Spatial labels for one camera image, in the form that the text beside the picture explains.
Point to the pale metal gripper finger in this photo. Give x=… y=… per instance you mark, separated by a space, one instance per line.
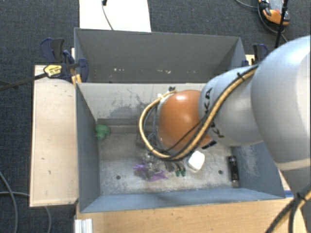
x=151 y=168
x=146 y=157

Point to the purple toy animal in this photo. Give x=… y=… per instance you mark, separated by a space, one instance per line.
x=155 y=176

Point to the grey metal bin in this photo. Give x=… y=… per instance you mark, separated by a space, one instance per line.
x=121 y=152

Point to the green toy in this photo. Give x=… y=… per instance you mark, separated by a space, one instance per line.
x=102 y=131

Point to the black cylindrical tube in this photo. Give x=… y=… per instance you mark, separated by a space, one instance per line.
x=233 y=171

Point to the pale wood board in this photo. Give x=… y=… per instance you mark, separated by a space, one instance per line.
x=54 y=139

